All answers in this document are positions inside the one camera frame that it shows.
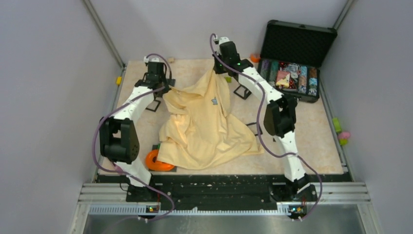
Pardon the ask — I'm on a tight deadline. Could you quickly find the cream yellow t-shirt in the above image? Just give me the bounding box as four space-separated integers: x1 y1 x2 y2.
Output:
157 70 263 170

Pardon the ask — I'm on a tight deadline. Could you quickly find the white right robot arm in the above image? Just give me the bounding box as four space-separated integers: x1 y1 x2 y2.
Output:
210 37 321 201

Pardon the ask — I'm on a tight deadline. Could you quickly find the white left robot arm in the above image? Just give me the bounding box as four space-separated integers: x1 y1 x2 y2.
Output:
99 59 171 202

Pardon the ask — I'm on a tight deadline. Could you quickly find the dark grey lego baseplate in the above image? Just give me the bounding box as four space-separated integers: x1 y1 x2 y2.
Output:
164 78 176 87

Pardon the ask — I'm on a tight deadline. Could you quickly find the orange round object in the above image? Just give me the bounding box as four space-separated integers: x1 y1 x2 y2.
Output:
249 54 261 63

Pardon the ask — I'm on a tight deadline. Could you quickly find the black open carrying case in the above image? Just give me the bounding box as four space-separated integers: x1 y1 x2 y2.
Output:
258 20 338 103

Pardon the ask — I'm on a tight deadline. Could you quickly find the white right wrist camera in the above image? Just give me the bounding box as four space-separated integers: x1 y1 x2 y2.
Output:
212 36 230 45

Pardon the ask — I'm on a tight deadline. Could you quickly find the black cube frame left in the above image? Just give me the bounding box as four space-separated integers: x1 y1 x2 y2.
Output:
145 99 161 113

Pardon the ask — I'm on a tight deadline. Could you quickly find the black cube frame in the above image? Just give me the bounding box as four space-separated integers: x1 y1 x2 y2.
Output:
145 99 161 113
233 84 252 100

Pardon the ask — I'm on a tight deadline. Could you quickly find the small yellow block on rail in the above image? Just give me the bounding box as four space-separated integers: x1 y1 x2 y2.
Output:
116 76 122 86

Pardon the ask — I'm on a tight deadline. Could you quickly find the black cube frame right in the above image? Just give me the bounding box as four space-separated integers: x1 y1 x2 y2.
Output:
233 84 252 100

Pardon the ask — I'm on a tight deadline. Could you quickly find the black square frame centre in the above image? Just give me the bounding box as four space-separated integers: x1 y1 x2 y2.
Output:
246 122 263 137

